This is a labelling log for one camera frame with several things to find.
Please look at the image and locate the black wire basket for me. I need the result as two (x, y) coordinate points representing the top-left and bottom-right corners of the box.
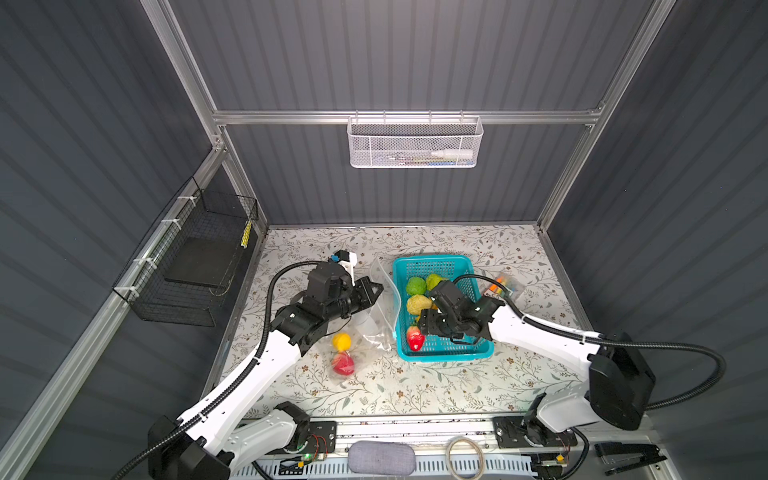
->
(113, 181), (259, 328)

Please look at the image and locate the green lime toy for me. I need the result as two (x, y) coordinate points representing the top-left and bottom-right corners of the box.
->
(405, 276), (427, 297)

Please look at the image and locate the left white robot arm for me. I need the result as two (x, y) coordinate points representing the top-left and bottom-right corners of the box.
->
(142, 250), (384, 479)

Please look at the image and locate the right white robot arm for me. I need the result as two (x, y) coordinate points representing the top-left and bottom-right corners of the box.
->
(414, 280), (655, 446)

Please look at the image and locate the white wire mesh basket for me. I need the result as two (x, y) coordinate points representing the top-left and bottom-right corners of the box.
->
(346, 114), (484, 169)

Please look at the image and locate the yellow lemon toy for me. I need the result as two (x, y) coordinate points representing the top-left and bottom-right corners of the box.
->
(331, 332), (352, 353)

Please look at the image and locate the left black corrugated cable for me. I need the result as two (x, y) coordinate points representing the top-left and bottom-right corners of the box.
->
(110, 260), (322, 480)

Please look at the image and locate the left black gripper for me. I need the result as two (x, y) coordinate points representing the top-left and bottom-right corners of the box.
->
(324, 276), (383, 325)

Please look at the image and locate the clear box of markers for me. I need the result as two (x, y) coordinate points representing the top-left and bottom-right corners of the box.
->
(482, 272), (524, 301)

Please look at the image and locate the clear zip top bag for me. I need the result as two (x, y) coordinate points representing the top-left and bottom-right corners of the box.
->
(331, 258), (402, 379)

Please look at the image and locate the green pear toy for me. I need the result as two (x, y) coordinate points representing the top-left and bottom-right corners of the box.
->
(425, 274), (445, 291)

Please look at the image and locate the grey fabric pouch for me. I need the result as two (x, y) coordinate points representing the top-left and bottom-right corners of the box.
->
(347, 441), (416, 476)

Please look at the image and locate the beige cable ring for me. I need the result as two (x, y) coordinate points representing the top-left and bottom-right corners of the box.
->
(443, 436), (486, 480)

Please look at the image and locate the black pad in basket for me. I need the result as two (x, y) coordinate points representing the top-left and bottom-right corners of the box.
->
(164, 237), (238, 288)

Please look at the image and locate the teal plastic basket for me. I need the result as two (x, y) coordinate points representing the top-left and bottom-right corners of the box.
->
(391, 254), (496, 364)

